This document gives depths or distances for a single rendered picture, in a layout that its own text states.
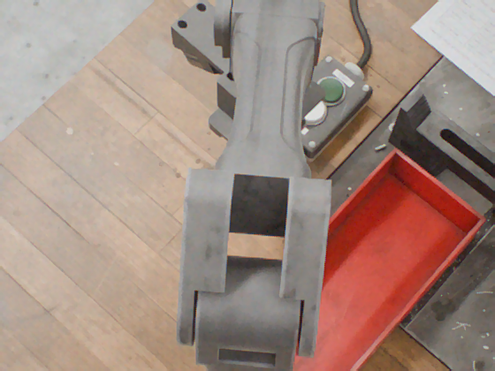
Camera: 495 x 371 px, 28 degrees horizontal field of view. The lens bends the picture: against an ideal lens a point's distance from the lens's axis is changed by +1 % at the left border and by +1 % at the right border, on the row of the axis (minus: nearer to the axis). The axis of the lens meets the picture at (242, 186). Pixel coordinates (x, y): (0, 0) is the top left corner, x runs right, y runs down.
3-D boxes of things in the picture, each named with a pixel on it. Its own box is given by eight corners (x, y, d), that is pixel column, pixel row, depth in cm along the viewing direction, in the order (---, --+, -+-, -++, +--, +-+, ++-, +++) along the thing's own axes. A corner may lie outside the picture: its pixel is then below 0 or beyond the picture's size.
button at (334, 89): (310, 97, 111) (312, 89, 109) (327, 80, 112) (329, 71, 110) (330, 113, 111) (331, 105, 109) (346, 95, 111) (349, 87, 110)
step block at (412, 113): (387, 141, 111) (399, 107, 103) (404, 124, 112) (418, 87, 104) (433, 177, 110) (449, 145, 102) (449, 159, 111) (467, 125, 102)
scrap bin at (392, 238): (236, 332, 103) (236, 319, 98) (387, 168, 110) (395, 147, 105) (323, 412, 101) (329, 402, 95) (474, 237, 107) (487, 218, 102)
